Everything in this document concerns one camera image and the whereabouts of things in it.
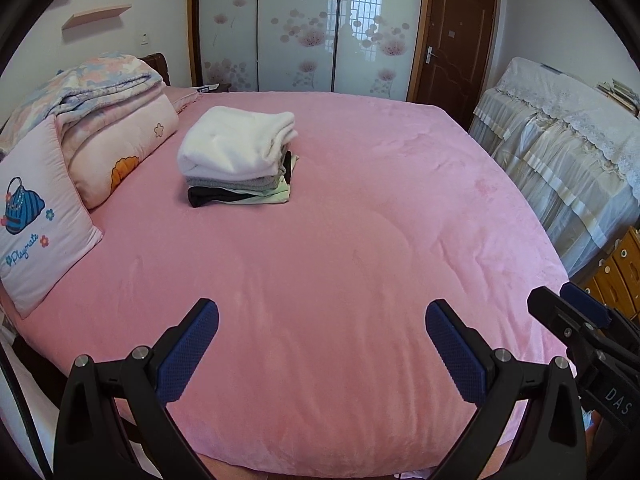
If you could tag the pink pillow with bag print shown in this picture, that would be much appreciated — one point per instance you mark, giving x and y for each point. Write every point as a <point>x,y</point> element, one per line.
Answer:
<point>45,230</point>

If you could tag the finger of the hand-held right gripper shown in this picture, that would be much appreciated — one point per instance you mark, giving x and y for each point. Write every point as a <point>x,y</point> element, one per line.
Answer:
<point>560,317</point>
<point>587,305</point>

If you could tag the brown wooden door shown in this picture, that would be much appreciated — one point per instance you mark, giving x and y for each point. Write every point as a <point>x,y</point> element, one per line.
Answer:
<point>460,45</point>

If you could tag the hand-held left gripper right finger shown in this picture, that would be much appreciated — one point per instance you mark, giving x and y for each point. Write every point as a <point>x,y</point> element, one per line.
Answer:
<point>457,350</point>

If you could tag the white fluffy sweater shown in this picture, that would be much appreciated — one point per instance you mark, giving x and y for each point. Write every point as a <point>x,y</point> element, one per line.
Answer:
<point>235,140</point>

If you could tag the stack of books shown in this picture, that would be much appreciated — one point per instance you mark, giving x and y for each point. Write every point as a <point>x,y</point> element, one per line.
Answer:
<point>622,95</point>

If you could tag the pink wall shelf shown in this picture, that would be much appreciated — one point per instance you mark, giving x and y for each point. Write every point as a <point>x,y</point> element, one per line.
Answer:
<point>97,15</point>

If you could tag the floral folded blanket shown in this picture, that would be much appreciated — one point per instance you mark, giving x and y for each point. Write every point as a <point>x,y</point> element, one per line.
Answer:
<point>95,85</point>

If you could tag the light green folded garment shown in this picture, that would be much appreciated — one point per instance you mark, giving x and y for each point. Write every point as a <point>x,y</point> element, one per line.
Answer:
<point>274,194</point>

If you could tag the grey folded sweater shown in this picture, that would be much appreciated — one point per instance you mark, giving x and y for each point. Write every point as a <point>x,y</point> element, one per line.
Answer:
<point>235,184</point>

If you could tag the wooden drawer cabinet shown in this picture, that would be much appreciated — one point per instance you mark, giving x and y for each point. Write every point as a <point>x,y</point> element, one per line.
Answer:
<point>617,275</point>

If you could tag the dark wooden headboard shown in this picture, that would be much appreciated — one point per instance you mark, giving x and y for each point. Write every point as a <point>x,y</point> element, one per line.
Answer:
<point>157,62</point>

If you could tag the pink bed blanket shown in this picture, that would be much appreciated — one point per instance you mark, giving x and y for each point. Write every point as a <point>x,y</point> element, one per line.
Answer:
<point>350,220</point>

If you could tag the wardrobe with floral glass doors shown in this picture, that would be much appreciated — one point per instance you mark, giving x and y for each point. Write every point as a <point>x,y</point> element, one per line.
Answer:
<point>310,25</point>

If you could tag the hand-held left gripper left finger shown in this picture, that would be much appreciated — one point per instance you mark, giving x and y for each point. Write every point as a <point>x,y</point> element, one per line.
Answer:
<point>187,350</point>

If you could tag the lace-covered furniture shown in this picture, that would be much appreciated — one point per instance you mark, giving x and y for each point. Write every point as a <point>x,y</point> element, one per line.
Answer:
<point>560,160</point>

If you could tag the black folded garment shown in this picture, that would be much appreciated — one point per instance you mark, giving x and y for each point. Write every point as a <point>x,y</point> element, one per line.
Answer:
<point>207,196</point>

